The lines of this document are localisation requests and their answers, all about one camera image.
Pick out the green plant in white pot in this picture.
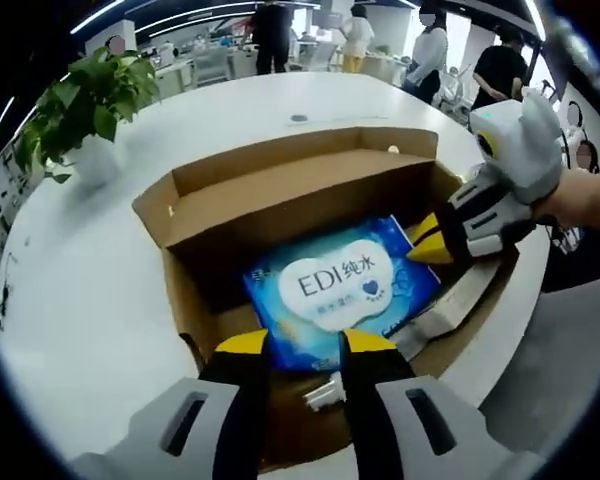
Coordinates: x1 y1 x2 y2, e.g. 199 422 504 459
15 47 162 187

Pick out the white printed carton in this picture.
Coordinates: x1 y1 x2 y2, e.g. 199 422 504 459
392 267 489 349

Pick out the large blue wet wipes pack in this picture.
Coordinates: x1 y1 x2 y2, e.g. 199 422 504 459
242 214 442 374

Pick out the white table socket panel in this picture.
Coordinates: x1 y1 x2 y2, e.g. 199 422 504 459
278 112 399 126

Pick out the brown cardboard shoe box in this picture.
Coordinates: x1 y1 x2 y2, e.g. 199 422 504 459
131 126 522 475

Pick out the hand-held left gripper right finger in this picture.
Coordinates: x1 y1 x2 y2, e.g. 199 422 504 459
337 327 526 480

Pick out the blue white tissue pack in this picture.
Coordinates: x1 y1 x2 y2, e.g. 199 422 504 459
302 372 350 410

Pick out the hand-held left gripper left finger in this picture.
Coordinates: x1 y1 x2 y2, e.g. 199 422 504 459
72 328 272 480

